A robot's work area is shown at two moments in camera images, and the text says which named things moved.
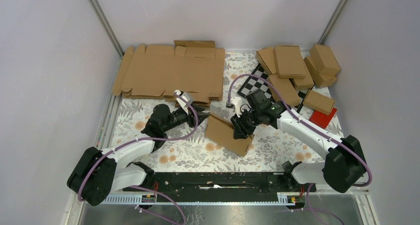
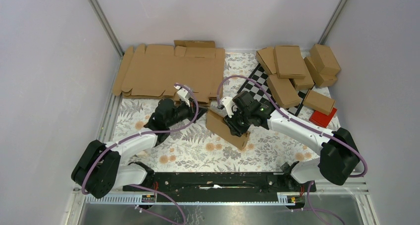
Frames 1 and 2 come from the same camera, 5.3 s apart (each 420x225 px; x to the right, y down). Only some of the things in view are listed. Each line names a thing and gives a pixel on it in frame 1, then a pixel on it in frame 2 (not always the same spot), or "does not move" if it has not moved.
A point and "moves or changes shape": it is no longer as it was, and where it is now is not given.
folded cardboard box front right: (319, 102) does not move
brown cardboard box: (221, 134) moves or changes shape
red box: (321, 120) does not move
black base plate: (219, 183) does not move
